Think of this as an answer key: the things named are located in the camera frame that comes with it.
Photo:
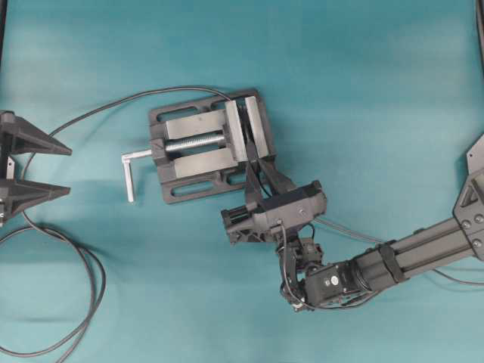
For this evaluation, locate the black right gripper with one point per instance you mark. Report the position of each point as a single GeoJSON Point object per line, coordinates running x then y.
{"type": "Point", "coordinates": [288, 209]}

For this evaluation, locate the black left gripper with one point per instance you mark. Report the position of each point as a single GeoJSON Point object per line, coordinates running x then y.
{"type": "Point", "coordinates": [18, 136]}

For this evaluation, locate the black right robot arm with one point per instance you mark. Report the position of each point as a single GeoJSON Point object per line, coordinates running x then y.
{"type": "Point", "coordinates": [308, 284]}

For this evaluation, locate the black drill press vise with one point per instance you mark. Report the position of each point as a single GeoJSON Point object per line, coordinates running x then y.
{"type": "Point", "coordinates": [198, 146]}

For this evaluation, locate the silver vise crank handle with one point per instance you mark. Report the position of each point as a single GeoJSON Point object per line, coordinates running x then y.
{"type": "Point", "coordinates": [126, 160]}

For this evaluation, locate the black left frame post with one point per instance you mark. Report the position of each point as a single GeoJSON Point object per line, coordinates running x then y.
{"type": "Point", "coordinates": [3, 18]}

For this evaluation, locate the black frame post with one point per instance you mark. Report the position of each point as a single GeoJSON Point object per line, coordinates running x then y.
{"type": "Point", "coordinates": [479, 29]}
{"type": "Point", "coordinates": [3, 18]}

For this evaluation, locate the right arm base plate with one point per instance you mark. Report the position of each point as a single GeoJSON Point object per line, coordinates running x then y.
{"type": "Point", "coordinates": [475, 156]}

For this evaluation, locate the black right frame post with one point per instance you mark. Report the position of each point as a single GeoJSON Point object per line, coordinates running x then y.
{"type": "Point", "coordinates": [479, 29]}

